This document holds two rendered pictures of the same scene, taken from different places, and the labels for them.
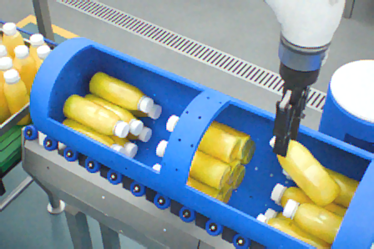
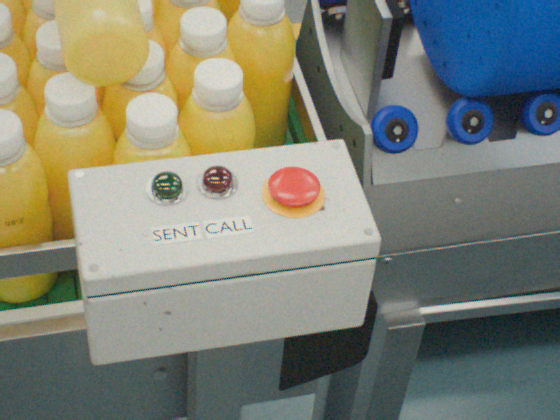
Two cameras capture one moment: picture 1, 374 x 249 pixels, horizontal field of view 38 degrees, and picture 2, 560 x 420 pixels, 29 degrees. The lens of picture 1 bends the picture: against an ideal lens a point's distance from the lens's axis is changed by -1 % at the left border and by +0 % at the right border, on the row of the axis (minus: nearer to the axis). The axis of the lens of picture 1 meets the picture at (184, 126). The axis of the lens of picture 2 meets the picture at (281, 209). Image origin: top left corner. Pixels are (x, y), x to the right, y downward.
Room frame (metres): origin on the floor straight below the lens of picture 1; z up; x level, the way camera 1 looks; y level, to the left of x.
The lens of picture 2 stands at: (0.69, 1.06, 1.65)
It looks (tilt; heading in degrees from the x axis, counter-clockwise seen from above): 48 degrees down; 310
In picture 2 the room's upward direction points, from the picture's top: 6 degrees clockwise
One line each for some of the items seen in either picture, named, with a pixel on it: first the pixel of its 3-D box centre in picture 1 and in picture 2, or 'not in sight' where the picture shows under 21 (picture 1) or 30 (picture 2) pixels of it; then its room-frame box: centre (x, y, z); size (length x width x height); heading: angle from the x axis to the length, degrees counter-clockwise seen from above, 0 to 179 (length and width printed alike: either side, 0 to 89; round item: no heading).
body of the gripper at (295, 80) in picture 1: (297, 78); not in sight; (0.80, -0.21, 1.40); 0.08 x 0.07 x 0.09; 148
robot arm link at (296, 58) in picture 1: (304, 47); not in sight; (0.80, -0.21, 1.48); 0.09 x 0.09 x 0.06
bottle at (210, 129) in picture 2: not in sight; (215, 159); (1.16, 0.60, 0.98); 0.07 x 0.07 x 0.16
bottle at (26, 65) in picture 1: (27, 73); not in sight; (1.33, 0.49, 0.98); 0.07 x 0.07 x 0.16
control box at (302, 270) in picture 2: not in sight; (220, 249); (1.04, 0.71, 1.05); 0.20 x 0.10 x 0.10; 58
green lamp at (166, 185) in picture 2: not in sight; (167, 184); (1.08, 0.73, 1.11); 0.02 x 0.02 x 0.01
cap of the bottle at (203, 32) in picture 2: not in sight; (203, 28); (1.22, 0.56, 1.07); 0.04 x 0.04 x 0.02
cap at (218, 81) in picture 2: not in sight; (218, 81); (1.16, 0.60, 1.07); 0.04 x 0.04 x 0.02
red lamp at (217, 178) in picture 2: not in sight; (217, 178); (1.06, 0.70, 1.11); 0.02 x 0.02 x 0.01
